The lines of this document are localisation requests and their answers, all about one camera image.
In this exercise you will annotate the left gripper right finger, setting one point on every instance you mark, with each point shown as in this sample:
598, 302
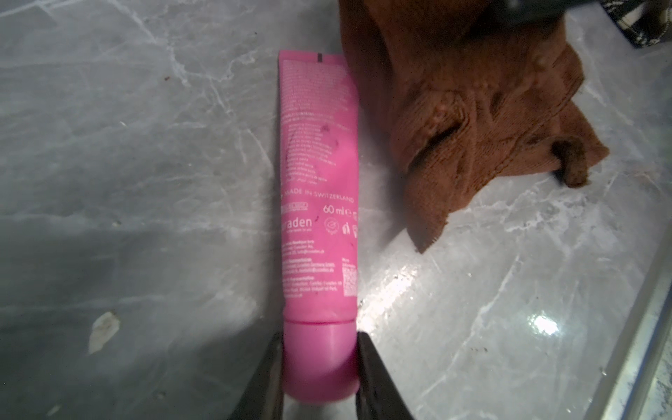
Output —
378, 397

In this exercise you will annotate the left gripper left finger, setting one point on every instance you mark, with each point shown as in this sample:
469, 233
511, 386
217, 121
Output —
263, 397

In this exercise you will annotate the pink toothpaste tube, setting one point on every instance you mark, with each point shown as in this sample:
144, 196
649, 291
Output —
319, 169

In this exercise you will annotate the brown cloth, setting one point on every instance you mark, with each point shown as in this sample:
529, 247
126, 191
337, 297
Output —
464, 100

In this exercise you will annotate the striped black white cloth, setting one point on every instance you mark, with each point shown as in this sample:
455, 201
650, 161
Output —
644, 23

